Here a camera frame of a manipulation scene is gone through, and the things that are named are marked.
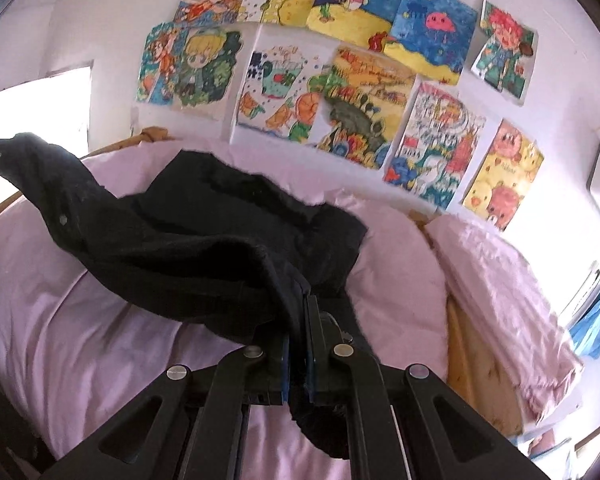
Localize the pagoda city drawing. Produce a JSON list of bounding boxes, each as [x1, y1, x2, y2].
[[383, 80, 487, 211]]

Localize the red-haired figure drawing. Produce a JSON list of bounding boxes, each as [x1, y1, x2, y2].
[[470, 0, 539, 107]]

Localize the fish sea drawing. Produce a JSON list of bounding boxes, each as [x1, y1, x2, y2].
[[306, 0, 411, 52]]

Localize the pink jellyfish sea drawing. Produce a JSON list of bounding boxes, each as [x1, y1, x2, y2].
[[383, 0, 479, 86]]

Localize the black padded jacket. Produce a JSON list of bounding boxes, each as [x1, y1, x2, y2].
[[0, 130, 375, 461]]

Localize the wooden bed frame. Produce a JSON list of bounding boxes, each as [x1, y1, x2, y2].
[[0, 126, 527, 438]]

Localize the orange-haired girl drawing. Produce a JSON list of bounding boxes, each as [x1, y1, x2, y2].
[[174, 0, 254, 27]]

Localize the yellow bears and chick drawing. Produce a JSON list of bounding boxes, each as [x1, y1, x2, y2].
[[461, 119, 546, 232]]

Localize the colourful landscape drawing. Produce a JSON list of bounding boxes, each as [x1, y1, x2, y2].
[[312, 46, 417, 171]]

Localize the pink bed blanket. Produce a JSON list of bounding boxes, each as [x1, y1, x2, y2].
[[0, 139, 451, 480]]

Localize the folded pink blanket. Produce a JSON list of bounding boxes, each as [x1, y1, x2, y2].
[[424, 214, 587, 426]]

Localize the orange-haired swimmer drawing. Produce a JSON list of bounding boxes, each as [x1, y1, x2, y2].
[[136, 22, 181, 106]]

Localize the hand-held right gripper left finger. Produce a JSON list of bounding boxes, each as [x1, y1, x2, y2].
[[40, 339, 293, 480]]

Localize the blond figure drawing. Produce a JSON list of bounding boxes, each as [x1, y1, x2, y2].
[[172, 25, 243, 122]]

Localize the blue cloth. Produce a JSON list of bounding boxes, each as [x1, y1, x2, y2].
[[569, 285, 600, 361]]

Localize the turtle and oranges drawing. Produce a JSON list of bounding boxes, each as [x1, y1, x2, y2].
[[230, 25, 333, 144]]

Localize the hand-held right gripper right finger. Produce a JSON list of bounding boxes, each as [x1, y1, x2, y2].
[[303, 295, 552, 480]]

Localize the bright window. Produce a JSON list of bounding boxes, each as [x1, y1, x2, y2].
[[0, 64, 94, 163]]

